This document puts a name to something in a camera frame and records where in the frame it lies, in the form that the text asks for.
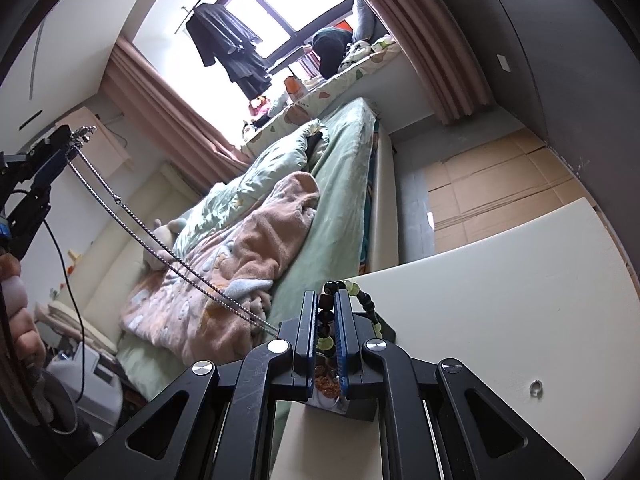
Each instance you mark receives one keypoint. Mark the grey wardrobe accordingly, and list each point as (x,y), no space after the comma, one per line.
(550,35)

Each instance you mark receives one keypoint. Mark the white appliance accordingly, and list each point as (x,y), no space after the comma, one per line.
(95,375)

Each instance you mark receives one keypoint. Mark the light green quilt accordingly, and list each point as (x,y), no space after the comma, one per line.
(250,180)

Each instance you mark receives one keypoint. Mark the pink fleece blanket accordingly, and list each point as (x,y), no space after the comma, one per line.
(260,250)

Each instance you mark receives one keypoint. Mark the pink curtain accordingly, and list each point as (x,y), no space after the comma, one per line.
(430,40)
(165,105)

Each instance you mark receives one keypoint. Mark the patterned window seat cushion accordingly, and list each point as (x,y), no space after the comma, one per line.
(325,95)

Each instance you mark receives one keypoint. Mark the hanging dark clothes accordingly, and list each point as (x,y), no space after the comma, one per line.
(230,40)

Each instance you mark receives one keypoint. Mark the person's left hand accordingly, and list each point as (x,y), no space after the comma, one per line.
(22,340)

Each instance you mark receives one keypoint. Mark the dark clothing pile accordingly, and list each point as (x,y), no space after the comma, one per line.
(332,47)

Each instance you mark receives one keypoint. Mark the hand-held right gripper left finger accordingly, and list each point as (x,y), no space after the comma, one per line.
(312,320)

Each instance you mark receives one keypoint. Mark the white hanging cloth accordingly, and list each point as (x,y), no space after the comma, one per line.
(95,145)

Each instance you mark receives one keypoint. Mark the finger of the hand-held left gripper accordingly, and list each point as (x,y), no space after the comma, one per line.
(35,200)
(55,137)

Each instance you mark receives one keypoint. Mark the white wall socket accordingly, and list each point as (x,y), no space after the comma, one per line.
(502,62)

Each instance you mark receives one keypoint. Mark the beige plush toy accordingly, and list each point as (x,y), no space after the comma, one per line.
(160,245)

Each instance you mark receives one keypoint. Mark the white padded headboard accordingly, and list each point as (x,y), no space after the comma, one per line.
(115,260)

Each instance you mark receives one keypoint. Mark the bed with green sheet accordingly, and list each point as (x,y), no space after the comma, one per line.
(345,170)

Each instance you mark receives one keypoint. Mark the orange packet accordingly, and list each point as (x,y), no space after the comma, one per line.
(292,87)

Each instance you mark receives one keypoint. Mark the grey pillow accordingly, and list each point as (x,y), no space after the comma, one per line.
(362,15)

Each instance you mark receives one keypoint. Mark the black jewelry box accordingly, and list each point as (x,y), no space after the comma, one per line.
(361,407)

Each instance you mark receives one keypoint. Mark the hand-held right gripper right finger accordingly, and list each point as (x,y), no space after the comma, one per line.
(342,330)

